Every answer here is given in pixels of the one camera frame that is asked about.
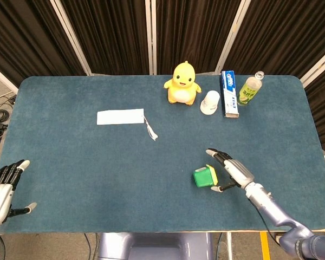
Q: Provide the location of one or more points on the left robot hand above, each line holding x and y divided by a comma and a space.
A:
2, 187

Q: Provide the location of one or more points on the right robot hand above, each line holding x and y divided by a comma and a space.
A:
234, 170

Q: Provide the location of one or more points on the yellow green soap box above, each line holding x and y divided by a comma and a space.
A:
205, 177

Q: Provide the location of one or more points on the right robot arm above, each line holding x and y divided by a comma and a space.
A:
281, 216

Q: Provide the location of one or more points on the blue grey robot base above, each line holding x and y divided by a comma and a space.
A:
154, 246

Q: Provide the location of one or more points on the white plastic jar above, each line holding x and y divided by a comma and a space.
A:
210, 103

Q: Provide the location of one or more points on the blue white toothpaste box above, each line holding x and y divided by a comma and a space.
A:
230, 94

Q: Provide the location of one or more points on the green drink bottle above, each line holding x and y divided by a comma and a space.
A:
249, 91

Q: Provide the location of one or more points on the yellow duck plush toy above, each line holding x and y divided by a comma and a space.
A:
182, 87

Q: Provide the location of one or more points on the blue table mat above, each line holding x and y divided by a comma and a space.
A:
124, 176

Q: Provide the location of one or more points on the white paper tag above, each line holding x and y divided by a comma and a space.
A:
120, 117

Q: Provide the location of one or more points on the dark folding screen panels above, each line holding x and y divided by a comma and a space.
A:
119, 35

